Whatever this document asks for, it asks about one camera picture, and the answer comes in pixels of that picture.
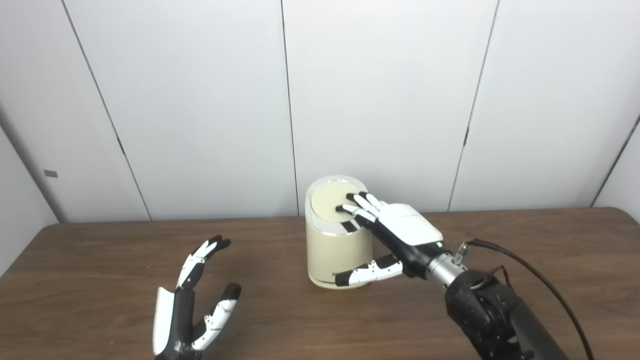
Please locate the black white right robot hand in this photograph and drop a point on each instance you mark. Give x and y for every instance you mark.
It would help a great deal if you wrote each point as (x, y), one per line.
(410, 230)

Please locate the small gray wall tag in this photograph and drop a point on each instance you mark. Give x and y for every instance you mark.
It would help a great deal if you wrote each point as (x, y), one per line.
(50, 173)

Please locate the cream-colored round bin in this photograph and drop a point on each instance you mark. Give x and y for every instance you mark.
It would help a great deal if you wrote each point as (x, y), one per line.
(335, 255)

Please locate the cream round bin lid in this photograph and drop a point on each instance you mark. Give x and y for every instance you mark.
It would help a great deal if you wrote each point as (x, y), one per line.
(327, 200)

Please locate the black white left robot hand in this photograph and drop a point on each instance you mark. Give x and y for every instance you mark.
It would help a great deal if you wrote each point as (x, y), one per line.
(182, 320)

